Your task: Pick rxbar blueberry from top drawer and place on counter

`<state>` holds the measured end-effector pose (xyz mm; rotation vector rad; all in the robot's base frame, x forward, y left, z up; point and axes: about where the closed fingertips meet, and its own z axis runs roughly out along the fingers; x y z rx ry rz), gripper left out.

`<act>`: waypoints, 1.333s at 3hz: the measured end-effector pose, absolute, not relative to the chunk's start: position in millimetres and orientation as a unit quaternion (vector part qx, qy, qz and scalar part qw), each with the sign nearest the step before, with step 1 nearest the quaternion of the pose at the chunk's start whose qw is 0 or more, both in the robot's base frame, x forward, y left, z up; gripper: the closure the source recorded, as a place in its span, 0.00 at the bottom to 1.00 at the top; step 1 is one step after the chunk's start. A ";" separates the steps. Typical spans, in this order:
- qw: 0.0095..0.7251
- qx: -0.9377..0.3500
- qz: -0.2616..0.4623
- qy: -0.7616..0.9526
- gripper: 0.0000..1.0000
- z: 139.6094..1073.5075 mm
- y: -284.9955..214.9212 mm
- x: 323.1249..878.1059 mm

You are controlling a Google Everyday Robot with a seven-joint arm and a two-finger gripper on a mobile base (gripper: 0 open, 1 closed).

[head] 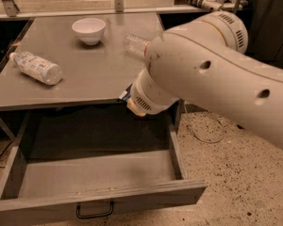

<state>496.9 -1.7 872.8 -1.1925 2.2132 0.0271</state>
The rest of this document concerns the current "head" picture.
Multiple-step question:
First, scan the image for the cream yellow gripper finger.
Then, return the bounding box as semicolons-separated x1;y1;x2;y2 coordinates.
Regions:
126;99;145;117

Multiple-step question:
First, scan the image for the dark blue rxbar wrapper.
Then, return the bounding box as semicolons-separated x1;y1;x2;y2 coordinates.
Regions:
119;85;132;102

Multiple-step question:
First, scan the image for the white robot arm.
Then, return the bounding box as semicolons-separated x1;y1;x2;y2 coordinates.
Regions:
127;11;283;150

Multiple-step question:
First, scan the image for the grey counter cabinet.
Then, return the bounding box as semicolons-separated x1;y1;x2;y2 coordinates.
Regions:
0;11;191;143

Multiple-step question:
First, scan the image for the grey open drawer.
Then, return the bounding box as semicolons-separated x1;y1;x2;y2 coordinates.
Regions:
0;110;207;226

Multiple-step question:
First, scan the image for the clear plastic water bottle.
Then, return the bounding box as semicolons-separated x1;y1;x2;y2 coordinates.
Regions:
124;34;150;60

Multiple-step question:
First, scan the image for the white ceramic bowl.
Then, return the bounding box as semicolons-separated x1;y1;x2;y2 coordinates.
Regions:
72;18;106;45

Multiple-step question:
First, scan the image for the white labelled plastic bottle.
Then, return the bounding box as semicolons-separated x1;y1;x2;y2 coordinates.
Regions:
9;52;62;86

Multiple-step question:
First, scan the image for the white power strip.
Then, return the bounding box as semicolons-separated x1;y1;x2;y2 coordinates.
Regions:
174;0;224;13

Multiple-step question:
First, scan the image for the white power cable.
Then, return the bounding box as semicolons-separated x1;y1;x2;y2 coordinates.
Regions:
182;104;226;144

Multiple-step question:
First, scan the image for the metal shelf rail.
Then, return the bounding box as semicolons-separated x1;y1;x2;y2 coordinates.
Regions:
0;0;249;20

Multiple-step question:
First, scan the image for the black drawer handle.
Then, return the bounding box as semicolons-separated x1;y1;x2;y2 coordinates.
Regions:
75;202;114;219

